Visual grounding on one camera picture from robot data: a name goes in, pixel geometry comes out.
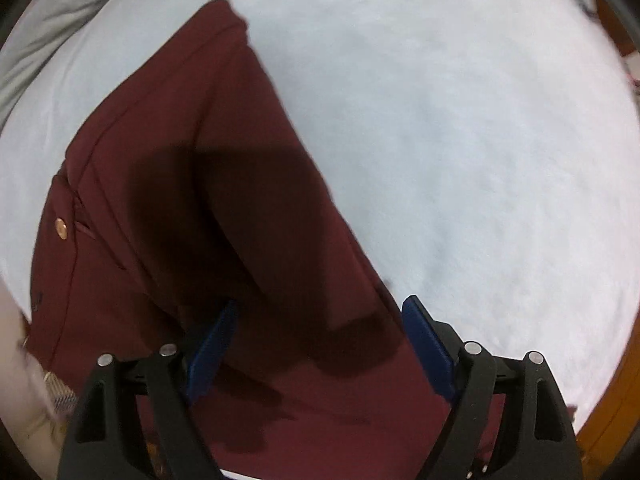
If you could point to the maroon pants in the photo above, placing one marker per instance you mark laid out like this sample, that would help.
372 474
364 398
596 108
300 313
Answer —
200 135

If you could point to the wooden bed frame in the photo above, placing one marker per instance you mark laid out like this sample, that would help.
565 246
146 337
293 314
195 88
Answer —
607 425

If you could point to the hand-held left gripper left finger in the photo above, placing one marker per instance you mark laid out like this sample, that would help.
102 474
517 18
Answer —
215 345

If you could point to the checked clothing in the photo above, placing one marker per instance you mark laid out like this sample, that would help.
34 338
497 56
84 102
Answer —
59 392

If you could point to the white bed sheet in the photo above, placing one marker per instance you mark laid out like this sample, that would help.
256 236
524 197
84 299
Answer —
450 160

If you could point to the beige cloth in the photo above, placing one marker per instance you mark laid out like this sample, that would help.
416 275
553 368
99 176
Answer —
22 360

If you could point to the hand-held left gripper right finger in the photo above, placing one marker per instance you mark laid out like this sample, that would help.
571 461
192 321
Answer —
425 345

